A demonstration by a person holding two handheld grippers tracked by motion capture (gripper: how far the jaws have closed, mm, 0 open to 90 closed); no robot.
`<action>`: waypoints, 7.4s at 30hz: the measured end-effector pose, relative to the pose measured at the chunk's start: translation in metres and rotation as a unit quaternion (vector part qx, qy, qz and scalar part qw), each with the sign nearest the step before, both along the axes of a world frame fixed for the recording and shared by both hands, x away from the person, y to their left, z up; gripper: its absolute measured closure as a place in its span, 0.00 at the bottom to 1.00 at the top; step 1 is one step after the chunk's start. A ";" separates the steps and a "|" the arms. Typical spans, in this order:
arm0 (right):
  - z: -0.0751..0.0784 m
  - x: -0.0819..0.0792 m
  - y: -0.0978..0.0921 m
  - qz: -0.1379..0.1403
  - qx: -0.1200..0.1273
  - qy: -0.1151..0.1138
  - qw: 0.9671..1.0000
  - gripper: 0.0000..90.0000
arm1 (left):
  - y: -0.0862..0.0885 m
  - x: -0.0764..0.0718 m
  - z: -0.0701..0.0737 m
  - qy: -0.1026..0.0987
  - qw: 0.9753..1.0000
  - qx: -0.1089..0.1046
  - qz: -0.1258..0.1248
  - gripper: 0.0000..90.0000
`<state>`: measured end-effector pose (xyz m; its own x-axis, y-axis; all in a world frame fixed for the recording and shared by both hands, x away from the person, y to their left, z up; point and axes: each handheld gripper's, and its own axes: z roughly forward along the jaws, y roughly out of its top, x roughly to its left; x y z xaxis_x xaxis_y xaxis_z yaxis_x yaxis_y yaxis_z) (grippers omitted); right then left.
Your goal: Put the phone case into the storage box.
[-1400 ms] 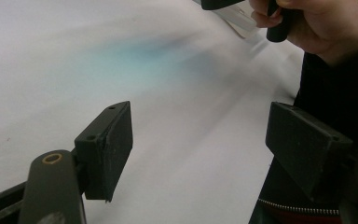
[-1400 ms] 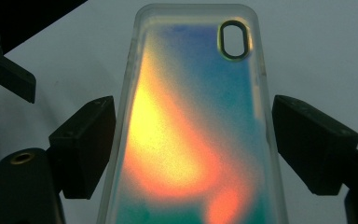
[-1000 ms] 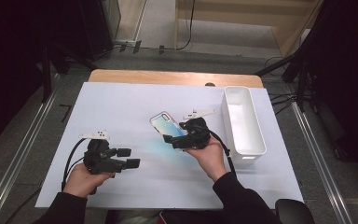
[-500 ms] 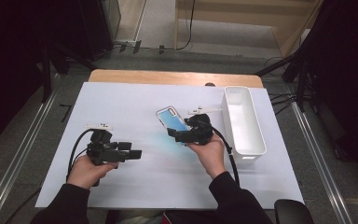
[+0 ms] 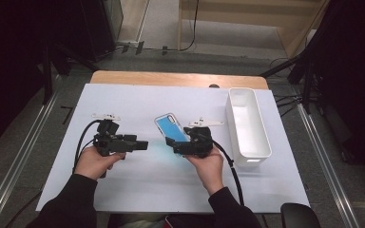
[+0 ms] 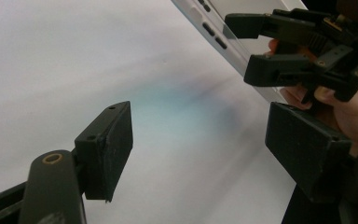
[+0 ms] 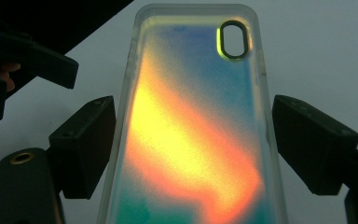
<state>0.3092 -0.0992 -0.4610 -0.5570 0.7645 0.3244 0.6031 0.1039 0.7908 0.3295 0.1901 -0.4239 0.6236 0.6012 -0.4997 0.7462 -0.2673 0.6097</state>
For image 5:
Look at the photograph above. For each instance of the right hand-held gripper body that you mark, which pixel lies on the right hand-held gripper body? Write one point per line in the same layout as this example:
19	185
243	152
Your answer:
199	142

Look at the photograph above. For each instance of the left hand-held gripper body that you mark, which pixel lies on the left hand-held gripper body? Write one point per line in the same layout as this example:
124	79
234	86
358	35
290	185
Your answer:
107	141

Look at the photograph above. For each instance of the blue phone case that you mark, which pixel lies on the blue phone case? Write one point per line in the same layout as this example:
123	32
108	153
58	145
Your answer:
171	126

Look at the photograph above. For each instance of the white plastic bin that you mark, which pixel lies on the white plastic bin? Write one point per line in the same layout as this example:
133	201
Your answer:
248	126

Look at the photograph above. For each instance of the person's left hand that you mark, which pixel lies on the person's left hand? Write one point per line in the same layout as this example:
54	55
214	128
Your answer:
95	164

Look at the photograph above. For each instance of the person's right hand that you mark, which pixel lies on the person's right hand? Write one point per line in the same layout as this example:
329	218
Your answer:
207	171

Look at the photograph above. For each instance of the white board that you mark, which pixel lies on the white board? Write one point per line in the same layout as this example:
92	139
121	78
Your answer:
158	183

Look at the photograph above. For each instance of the black table grommet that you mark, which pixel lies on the black table grommet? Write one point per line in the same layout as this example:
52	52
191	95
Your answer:
214	85

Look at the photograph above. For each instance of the black metal stand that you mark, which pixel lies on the black metal stand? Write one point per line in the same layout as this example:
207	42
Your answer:
307	76
47	79

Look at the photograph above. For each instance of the black cabinet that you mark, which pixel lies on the black cabinet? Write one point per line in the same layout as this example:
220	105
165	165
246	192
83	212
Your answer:
98	28

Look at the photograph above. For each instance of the wooden shelf unit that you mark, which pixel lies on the wooden shelf unit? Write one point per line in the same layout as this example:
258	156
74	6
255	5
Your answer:
234	14

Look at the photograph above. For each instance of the metal floor rail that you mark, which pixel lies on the metal floor rail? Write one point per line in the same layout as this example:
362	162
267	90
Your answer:
326	164
19	158

